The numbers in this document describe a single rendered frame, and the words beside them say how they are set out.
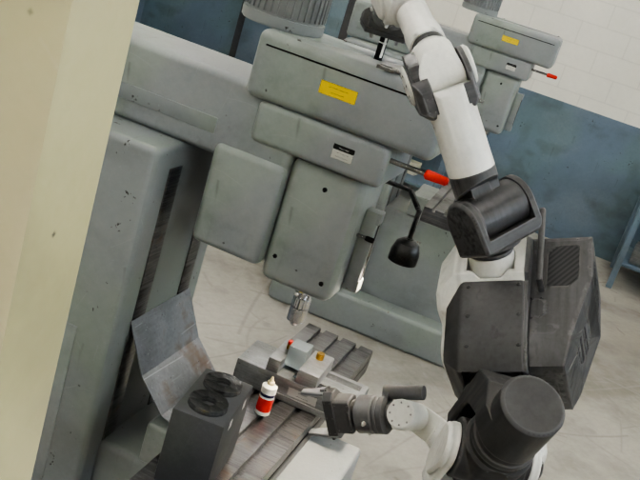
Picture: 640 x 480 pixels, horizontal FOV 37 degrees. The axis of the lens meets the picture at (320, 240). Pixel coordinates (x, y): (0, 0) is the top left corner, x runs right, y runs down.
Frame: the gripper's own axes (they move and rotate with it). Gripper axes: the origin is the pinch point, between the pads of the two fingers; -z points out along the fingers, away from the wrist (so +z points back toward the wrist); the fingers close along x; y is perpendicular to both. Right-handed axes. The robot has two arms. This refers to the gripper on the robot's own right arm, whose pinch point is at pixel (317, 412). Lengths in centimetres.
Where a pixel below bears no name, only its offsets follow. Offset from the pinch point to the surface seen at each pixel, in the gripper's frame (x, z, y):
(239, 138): 64, -14, -14
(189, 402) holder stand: 15.0, -17.3, 24.3
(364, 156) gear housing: 57, 17, -15
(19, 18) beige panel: 100, 69, 144
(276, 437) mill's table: -11.5, -16.9, -7.0
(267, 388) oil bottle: -1.2, -20.8, -13.8
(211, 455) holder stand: 4.1, -12.4, 27.5
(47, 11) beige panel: 100, 70, 144
